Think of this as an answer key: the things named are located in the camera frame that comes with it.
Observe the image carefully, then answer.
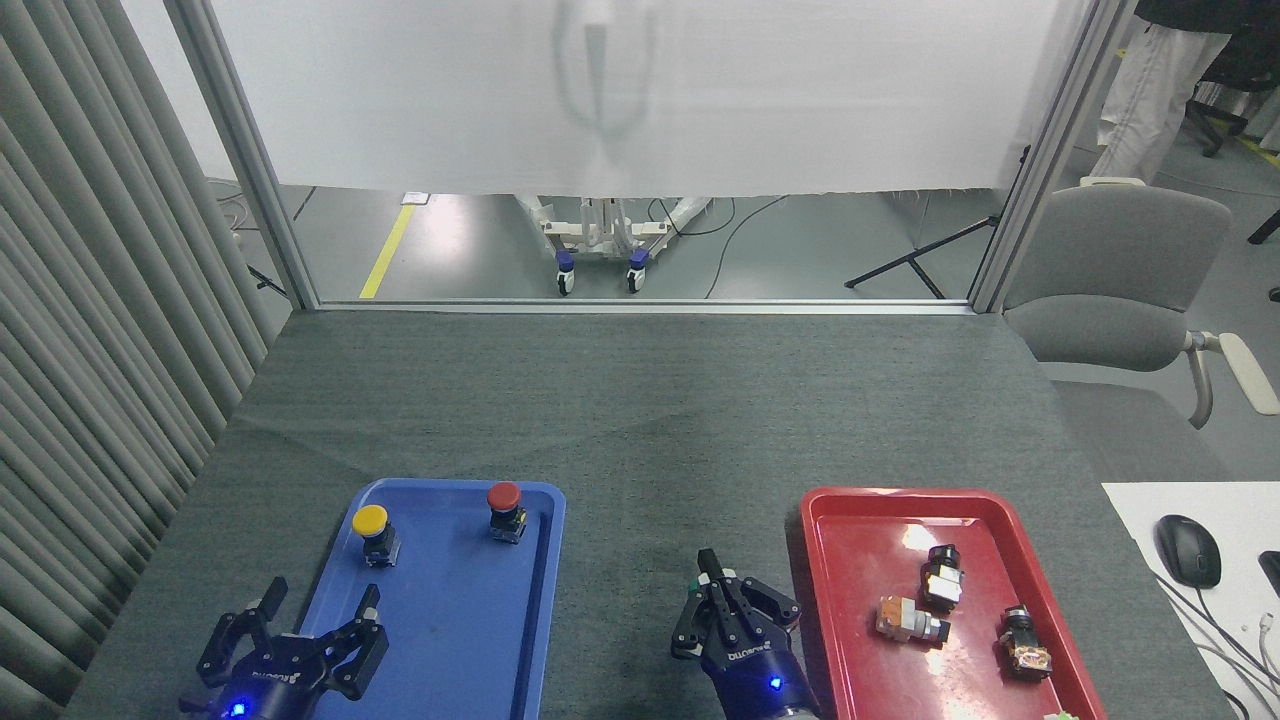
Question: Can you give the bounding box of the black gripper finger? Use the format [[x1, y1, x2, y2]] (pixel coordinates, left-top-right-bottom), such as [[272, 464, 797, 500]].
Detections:
[[197, 577, 289, 689], [720, 576, 803, 649], [320, 585, 389, 701], [670, 548, 731, 661]]

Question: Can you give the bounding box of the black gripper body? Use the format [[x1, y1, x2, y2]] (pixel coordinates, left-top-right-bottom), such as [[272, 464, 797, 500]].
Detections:
[[700, 640, 816, 720], [205, 638, 337, 720]]

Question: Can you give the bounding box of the yellow push button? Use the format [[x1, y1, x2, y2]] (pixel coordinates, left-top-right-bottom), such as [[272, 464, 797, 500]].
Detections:
[[351, 504, 402, 568]]

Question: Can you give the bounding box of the red push button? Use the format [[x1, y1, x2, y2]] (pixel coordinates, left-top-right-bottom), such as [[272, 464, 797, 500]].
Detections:
[[486, 481, 529, 545]]

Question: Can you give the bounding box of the blue plastic tray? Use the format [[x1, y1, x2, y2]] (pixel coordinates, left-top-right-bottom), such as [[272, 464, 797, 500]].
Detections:
[[268, 478, 567, 720]]

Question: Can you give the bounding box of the red plastic tray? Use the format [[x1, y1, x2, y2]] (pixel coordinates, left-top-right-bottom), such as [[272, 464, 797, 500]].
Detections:
[[799, 487, 1108, 720]]

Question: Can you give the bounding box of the grey pleated curtain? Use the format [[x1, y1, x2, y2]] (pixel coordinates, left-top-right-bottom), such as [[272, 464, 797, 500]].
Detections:
[[0, 0, 276, 720]]

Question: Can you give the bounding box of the black tripod stand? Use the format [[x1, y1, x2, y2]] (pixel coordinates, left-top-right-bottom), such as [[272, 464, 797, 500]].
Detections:
[[843, 145, 1031, 300]]

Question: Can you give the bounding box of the white wheeled stand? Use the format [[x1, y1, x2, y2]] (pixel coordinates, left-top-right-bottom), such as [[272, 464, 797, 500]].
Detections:
[[515, 195, 716, 296]]

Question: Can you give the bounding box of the black computer mouse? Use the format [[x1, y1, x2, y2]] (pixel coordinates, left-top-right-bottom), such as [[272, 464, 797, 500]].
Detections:
[[1155, 514, 1223, 589]]

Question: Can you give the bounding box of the white side table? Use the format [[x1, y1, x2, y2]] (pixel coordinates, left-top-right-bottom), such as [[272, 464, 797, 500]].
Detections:
[[1102, 482, 1280, 720]]

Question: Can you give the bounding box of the grey office chair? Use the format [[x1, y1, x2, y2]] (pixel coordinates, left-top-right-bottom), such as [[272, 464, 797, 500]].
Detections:
[[1003, 177, 1280, 431]]

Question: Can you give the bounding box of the white hanging sheet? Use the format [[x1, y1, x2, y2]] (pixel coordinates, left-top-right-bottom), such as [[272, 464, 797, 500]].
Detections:
[[210, 0, 1091, 198]]

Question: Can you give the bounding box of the person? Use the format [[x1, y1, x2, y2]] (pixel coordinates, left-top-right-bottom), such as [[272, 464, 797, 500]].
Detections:
[[1090, 0, 1241, 181]]

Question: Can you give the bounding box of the black office chair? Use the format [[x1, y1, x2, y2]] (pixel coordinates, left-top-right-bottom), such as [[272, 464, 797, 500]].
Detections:
[[1165, 30, 1280, 158]]

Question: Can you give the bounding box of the orange and white switch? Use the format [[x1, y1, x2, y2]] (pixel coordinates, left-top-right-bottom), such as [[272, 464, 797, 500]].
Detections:
[[876, 596, 951, 647]]

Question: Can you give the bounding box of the black and white switch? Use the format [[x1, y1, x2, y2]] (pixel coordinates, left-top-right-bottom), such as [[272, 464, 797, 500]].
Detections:
[[920, 544, 965, 613]]

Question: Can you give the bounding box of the black switch with orange base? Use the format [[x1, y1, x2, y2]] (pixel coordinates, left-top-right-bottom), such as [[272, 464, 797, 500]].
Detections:
[[998, 604, 1053, 682]]

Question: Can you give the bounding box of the black floor cable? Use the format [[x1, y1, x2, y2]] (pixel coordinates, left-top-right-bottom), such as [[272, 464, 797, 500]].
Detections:
[[705, 195, 791, 299]]

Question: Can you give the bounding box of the silver frame post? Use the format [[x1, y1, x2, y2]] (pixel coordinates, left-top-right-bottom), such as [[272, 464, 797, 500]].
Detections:
[[165, 0, 321, 311], [968, 0, 1141, 314]]

